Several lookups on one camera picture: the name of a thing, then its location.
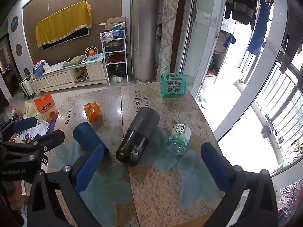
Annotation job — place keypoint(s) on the person's left hand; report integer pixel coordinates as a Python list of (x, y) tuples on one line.
[(15, 192)]

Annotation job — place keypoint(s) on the clear bottle green label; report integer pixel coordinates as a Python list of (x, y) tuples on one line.
[(179, 139)]

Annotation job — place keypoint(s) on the orange snack packet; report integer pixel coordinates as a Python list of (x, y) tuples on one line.
[(93, 111)]

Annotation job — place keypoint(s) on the green folded cloth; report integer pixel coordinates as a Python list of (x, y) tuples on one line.
[(73, 60)]

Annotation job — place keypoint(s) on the orange tissue box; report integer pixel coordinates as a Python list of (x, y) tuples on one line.
[(44, 103)]

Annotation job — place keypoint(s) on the blue shoes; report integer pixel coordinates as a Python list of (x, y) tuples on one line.
[(268, 128)]

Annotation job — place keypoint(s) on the striped hanging sweater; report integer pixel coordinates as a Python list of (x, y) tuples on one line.
[(241, 3)]

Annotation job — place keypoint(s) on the white metal shelf rack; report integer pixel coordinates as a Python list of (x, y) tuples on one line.
[(116, 56)]

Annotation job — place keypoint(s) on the white tv cabinet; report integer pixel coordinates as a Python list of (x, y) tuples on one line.
[(71, 75)]

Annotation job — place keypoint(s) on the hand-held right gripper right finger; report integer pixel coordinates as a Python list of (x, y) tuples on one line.
[(216, 170)]

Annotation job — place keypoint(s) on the potted plant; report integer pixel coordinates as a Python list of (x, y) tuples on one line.
[(297, 147)]

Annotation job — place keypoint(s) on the white shoes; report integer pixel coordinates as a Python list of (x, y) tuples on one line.
[(117, 78)]

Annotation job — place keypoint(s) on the black thermos flask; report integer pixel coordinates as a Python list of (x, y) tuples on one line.
[(138, 138)]

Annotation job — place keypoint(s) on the translucent blue plastic glove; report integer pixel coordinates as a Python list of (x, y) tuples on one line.
[(191, 179), (106, 191), (67, 155)]

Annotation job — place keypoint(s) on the blue hanging garment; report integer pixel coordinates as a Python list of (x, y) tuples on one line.
[(258, 35)]

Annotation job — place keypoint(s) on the glass sliding door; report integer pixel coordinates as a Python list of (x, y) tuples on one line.
[(201, 33)]

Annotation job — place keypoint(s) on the bowl of oranges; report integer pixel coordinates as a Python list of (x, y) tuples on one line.
[(91, 53)]

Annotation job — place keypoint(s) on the green cardboard box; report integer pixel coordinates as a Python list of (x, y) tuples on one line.
[(173, 85)]

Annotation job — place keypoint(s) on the silver tower air conditioner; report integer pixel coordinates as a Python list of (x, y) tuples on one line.
[(144, 30)]

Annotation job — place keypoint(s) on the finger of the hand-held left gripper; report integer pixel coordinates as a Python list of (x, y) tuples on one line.
[(53, 137), (23, 124)]

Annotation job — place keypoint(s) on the white slippers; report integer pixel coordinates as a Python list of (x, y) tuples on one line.
[(203, 99)]

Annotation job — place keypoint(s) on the yellow cloth cover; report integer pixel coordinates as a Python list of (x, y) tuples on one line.
[(64, 27)]

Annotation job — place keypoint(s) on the dark blue cup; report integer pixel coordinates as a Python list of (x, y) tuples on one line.
[(87, 138)]

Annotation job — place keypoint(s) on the blue carton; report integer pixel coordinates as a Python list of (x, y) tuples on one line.
[(119, 30)]

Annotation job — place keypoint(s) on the white suitcase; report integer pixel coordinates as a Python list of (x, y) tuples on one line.
[(26, 86)]

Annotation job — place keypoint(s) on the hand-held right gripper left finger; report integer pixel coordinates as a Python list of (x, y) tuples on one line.
[(89, 170)]

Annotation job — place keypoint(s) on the open cardboard box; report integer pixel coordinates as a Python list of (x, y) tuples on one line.
[(111, 24)]

